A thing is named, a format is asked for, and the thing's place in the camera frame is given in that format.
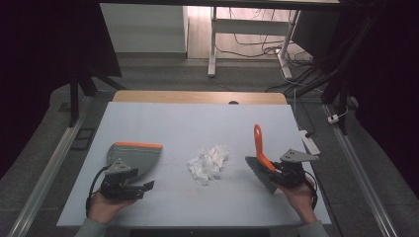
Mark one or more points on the white cabinet panel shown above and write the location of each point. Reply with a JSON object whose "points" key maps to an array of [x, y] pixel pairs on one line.
{"points": [[145, 28]]}

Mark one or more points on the white foam board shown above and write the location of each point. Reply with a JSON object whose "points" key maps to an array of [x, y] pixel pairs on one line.
{"points": [[197, 125]]}

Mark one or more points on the person's left hand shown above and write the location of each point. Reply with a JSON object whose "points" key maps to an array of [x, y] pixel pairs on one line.
{"points": [[103, 207]]}

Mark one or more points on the pile of white paper scraps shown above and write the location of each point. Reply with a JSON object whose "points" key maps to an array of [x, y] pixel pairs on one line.
{"points": [[207, 164]]}

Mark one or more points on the person's right hand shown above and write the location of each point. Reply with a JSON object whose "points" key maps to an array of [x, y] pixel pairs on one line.
{"points": [[301, 200]]}

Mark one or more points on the black rectangular floor frame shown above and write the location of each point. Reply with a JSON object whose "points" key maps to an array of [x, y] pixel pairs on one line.
{"points": [[84, 139]]}

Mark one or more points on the white power strip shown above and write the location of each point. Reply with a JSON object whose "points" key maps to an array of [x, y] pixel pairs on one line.
{"points": [[309, 143]]}

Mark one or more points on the black metal stand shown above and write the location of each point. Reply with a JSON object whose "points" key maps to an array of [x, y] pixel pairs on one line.
{"points": [[339, 79], [75, 98]]}

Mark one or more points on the white desk frame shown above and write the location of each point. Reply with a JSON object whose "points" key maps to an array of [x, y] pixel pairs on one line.
{"points": [[247, 26]]}

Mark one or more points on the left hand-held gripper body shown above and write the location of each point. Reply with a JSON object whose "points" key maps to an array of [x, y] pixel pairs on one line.
{"points": [[117, 184]]}

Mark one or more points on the small white adapter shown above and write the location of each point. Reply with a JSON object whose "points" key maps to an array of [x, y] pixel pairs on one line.
{"points": [[333, 118]]}

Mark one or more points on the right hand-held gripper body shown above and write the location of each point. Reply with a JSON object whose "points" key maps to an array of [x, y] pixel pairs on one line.
{"points": [[294, 173]]}

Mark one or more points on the aluminium rail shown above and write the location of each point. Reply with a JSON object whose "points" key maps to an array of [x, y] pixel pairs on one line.
{"points": [[49, 164], [359, 174]]}

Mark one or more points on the wooden table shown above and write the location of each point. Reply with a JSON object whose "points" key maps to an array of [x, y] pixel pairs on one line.
{"points": [[184, 97]]}

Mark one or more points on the grey dustpan with orange edge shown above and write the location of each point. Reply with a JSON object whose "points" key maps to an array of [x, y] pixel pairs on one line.
{"points": [[138, 156]]}

